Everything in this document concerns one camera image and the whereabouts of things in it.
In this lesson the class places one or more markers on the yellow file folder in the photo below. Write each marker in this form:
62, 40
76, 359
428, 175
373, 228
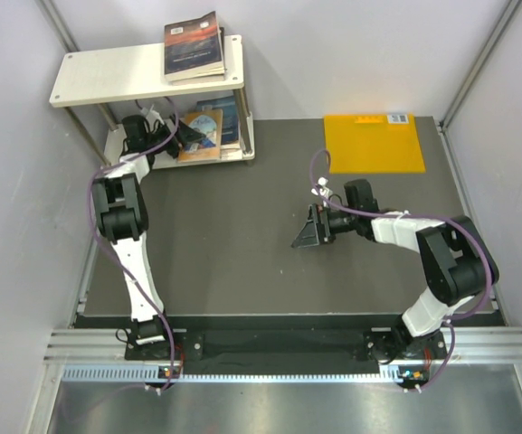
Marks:
373, 144

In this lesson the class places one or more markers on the black treehouse paperback book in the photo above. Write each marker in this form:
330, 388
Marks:
202, 79

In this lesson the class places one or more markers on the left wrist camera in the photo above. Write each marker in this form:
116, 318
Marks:
150, 114

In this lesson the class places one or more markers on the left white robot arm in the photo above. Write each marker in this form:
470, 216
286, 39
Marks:
122, 219

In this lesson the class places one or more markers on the blue hardcover book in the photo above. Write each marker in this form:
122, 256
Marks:
230, 128

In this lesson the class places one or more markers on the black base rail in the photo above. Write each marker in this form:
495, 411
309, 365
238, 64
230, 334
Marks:
284, 344

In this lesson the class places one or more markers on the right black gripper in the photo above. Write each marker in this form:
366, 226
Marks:
316, 230

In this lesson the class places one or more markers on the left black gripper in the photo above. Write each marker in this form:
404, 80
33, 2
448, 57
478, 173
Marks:
184, 136

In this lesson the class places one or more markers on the orange illustrated children's book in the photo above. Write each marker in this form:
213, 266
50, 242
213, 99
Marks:
210, 123

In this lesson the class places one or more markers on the white two-tier shelf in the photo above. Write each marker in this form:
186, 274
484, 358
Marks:
100, 77

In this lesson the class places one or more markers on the dark sunset cover book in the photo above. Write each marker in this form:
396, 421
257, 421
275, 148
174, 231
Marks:
189, 30

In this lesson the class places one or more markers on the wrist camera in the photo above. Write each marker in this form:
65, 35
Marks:
150, 114
321, 190

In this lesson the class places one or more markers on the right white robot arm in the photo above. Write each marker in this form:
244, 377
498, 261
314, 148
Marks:
456, 263

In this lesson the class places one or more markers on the grey slotted cable duct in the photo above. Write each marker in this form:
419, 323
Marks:
125, 373

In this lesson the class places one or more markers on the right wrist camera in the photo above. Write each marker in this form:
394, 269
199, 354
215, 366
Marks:
321, 190

